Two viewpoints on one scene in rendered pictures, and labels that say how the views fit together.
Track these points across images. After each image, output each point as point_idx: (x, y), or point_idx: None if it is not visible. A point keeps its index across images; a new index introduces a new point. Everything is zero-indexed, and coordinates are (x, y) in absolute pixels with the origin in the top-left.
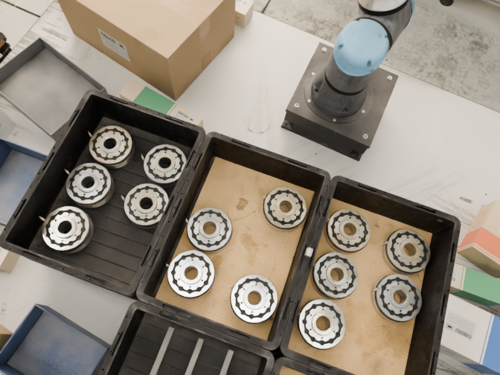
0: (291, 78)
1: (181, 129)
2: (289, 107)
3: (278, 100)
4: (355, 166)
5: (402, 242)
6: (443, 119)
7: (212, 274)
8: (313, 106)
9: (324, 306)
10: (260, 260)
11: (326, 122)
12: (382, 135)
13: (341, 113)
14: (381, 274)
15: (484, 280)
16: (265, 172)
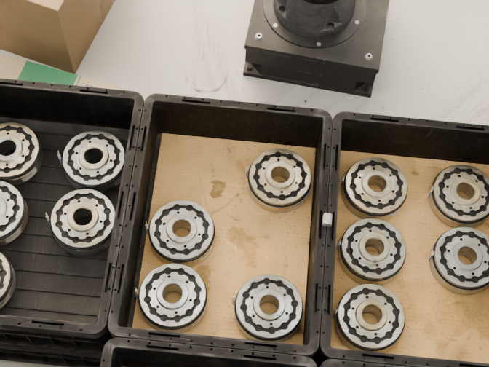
0: (239, 1)
1: (106, 103)
2: (249, 41)
3: (229, 38)
4: (367, 105)
5: (453, 183)
6: (478, 9)
7: (202, 289)
8: (284, 32)
9: (367, 294)
10: (264, 257)
11: (307, 49)
12: (396, 52)
13: (325, 32)
14: (436, 237)
15: None
16: (239, 137)
